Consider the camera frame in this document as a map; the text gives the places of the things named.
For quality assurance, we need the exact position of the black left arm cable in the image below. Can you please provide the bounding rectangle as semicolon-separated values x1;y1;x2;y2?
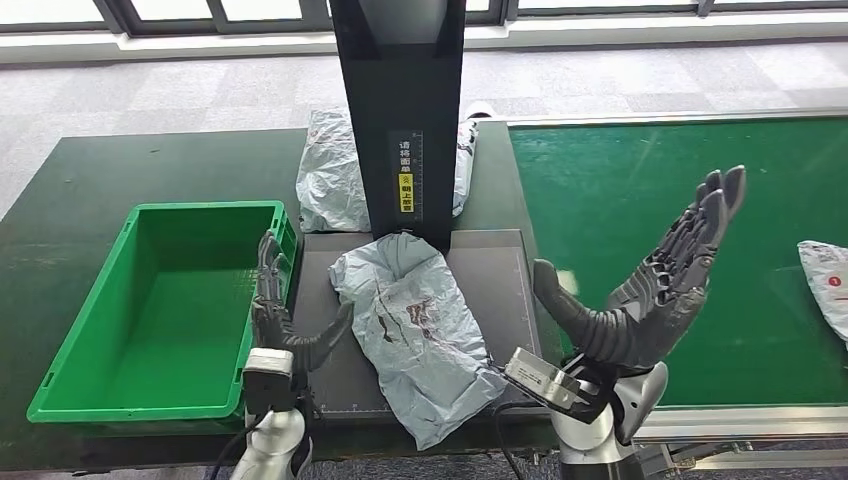
208;410;268;480

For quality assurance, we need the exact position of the aluminium conveyor frame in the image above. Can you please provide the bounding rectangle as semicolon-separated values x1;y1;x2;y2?
490;105;848;473

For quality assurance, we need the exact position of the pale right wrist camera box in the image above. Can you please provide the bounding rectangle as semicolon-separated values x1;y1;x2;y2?
501;345;598;417

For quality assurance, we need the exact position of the black yellow label strip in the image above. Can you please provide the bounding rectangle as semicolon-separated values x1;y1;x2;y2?
388;130;424;215

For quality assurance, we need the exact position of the black window frame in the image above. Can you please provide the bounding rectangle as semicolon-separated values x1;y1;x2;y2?
0;0;848;38

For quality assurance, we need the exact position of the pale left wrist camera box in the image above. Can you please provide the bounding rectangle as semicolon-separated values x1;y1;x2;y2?
242;349;296;413

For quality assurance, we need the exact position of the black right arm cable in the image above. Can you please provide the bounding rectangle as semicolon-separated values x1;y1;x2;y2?
492;400;531;480

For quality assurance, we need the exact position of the grey-blue parcel dark red print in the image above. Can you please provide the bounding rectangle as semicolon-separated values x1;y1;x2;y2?
329;231;508;452

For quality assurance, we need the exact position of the crumpled grey parcel bag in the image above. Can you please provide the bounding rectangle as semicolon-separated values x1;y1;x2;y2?
296;109;480;234

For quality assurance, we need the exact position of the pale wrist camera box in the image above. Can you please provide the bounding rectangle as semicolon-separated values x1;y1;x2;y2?
501;345;598;417
242;349;296;413

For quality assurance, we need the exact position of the black inbound scanner machine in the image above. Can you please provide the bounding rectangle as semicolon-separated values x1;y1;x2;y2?
291;0;554;422

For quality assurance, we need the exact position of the green plastic crate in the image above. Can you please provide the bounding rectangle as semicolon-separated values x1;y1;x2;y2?
26;200;299;425

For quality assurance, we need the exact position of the white parcel with QR codes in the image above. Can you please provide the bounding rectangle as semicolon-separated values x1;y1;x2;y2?
796;239;848;349

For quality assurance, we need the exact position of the green conveyor belt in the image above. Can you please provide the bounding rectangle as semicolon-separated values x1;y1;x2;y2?
508;115;848;409

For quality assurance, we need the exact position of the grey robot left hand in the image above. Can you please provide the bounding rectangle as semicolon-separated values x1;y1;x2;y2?
250;229;356;374

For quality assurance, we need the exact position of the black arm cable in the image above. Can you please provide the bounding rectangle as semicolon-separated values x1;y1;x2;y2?
492;400;531;480
208;410;268;480

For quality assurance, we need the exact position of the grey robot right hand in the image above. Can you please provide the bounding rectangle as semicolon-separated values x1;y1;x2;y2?
531;164;749;372

